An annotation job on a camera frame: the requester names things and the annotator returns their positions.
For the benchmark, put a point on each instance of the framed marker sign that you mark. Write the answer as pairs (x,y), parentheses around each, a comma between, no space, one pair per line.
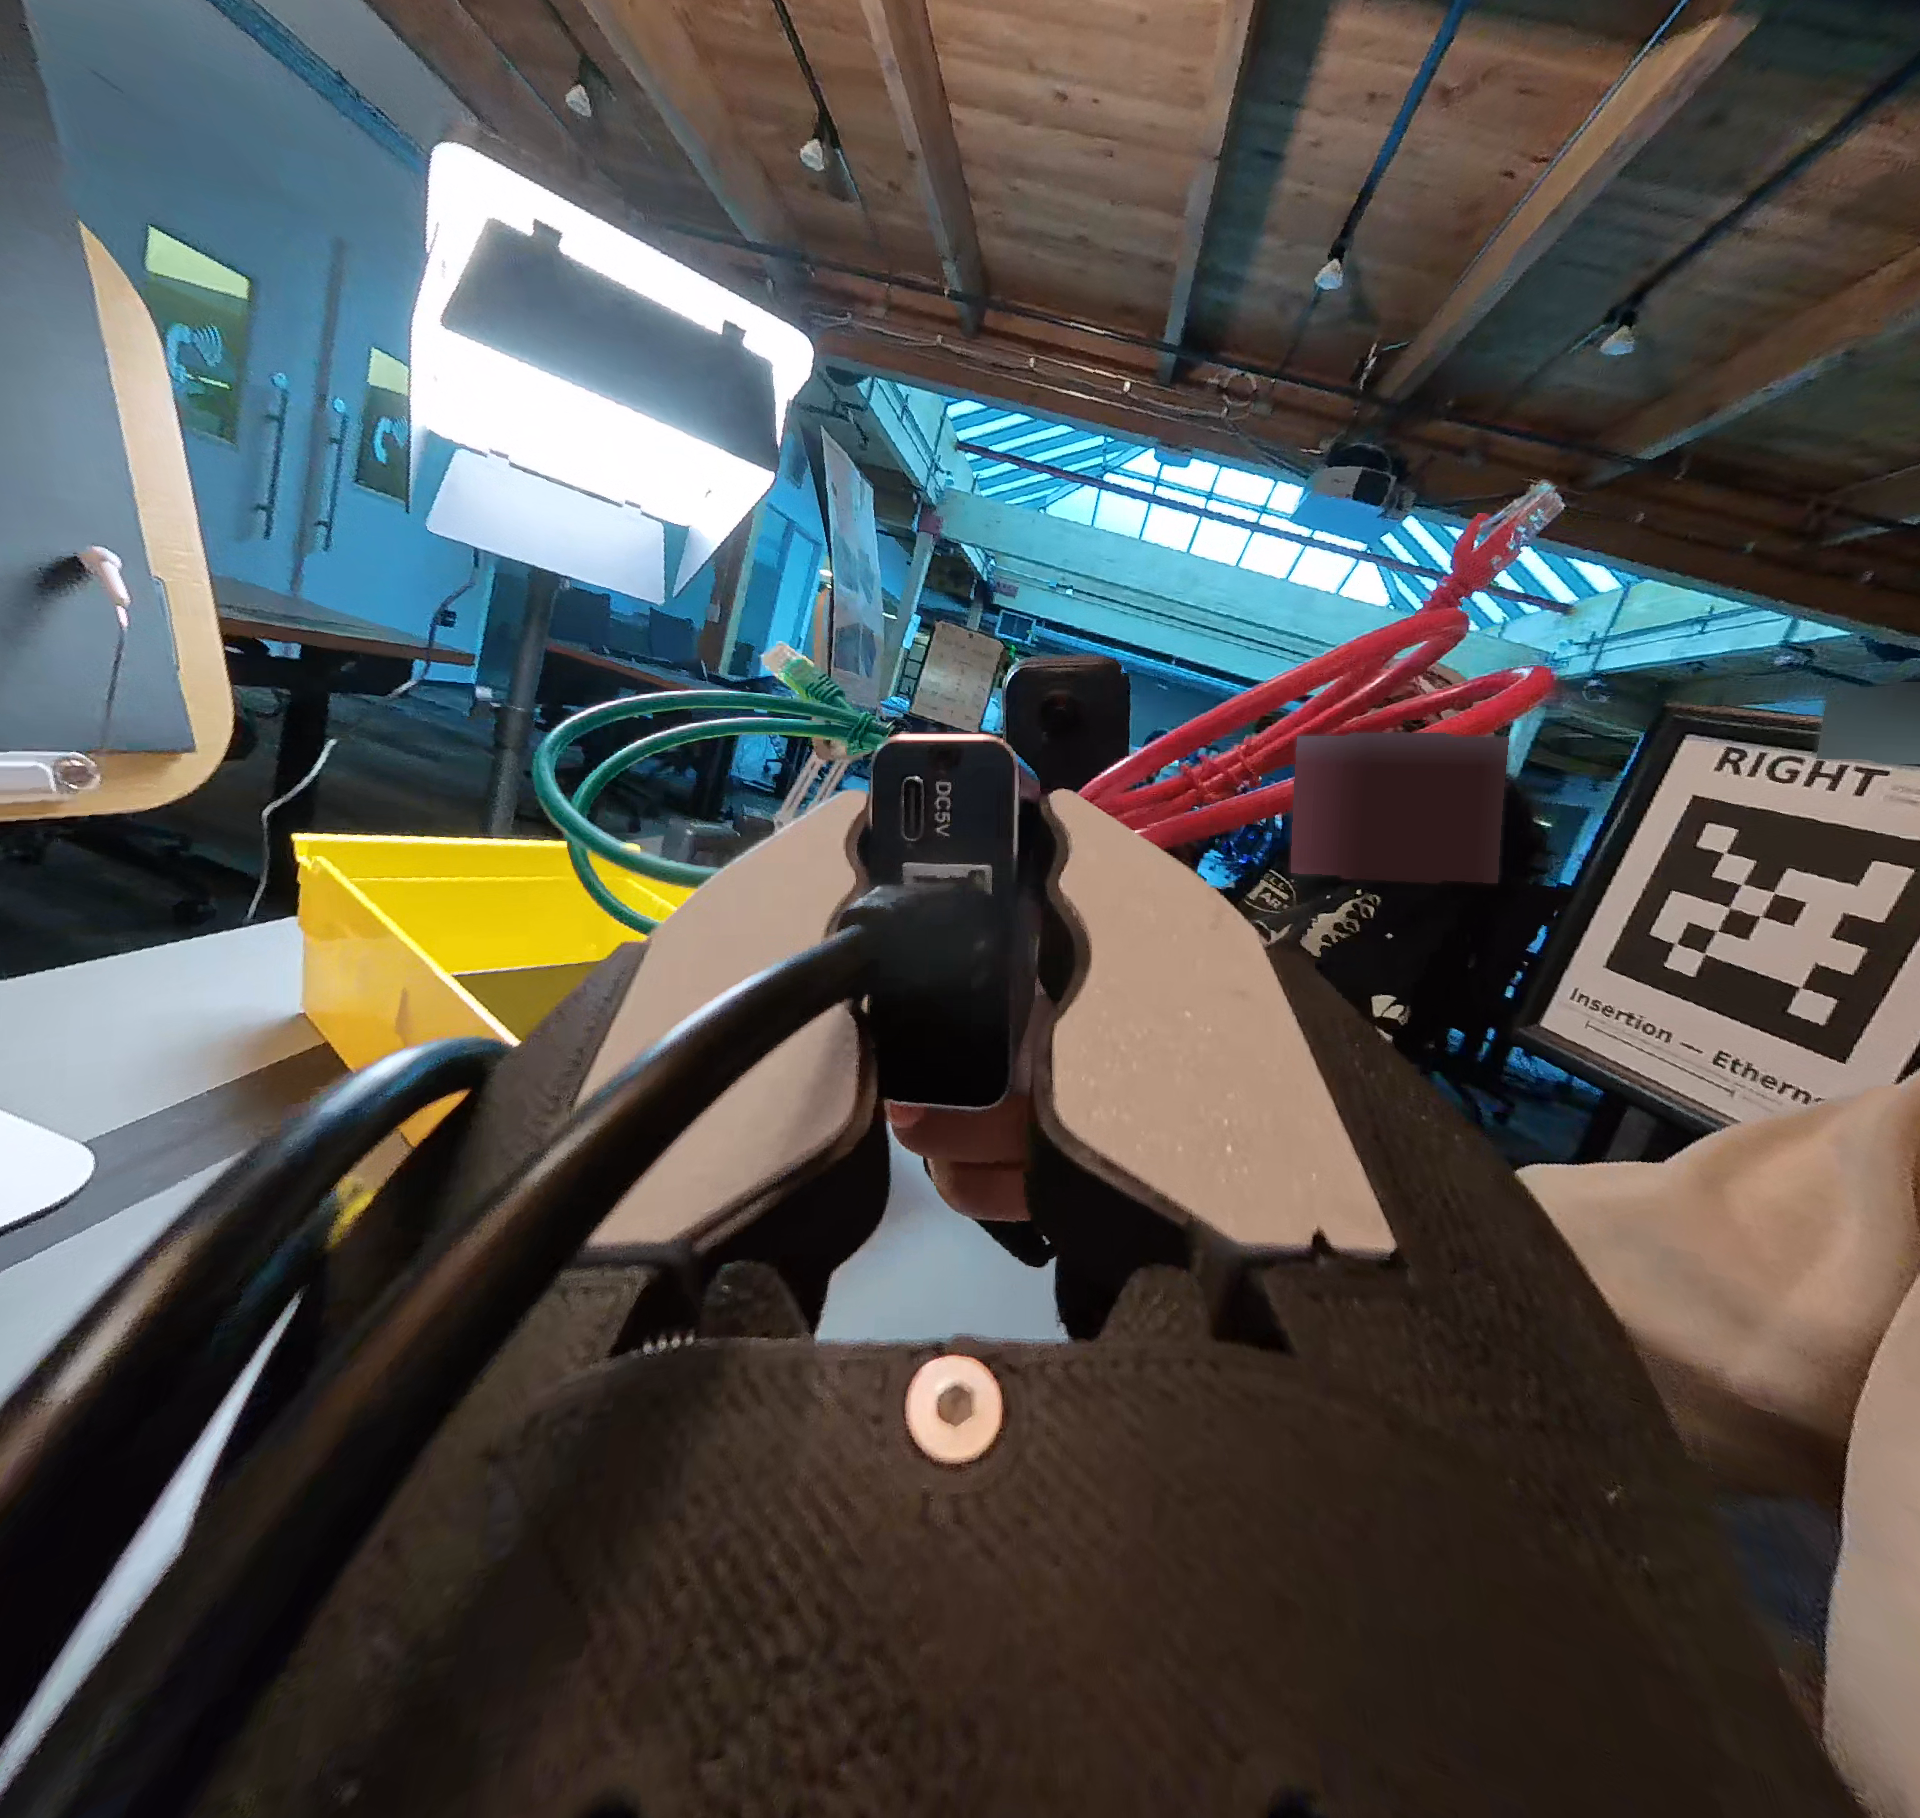
(1754,886)

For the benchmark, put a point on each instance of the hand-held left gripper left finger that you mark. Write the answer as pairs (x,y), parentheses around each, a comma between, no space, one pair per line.
(779,1143)

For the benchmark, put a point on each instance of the green wall picture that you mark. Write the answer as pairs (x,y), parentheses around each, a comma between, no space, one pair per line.
(195,332)
(384,423)

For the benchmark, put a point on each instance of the person's right forearm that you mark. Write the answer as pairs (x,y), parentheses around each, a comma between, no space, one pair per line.
(1719,1253)

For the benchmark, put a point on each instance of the ceiling projector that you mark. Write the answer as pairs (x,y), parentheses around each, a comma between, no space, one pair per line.
(1362,483)

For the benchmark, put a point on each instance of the ceiling spot lamp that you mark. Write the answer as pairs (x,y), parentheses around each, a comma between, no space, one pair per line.
(1327,265)
(820,150)
(1619,342)
(575,95)

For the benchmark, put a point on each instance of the studio light panel on stand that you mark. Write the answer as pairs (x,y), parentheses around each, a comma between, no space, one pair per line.
(600,343)

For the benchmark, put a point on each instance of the whiteboard with notes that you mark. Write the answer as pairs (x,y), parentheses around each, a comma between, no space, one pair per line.
(961,675)

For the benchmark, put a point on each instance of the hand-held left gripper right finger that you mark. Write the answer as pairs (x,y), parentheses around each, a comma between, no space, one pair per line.
(1201,1069)

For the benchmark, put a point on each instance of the person's right hand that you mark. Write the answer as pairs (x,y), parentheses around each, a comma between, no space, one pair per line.
(966,1158)

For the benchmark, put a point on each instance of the black ethernet splitter box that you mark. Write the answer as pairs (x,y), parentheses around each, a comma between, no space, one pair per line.
(971,1069)

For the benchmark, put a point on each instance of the wooden office desk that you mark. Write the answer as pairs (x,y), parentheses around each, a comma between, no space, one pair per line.
(334,631)

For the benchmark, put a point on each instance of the yellow plastic bin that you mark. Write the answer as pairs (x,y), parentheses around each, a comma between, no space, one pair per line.
(390,932)

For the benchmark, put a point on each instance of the white board stand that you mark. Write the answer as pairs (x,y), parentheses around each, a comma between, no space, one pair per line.
(36,1165)

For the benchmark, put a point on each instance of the poster board on easel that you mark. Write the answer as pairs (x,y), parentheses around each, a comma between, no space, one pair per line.
(848,559)

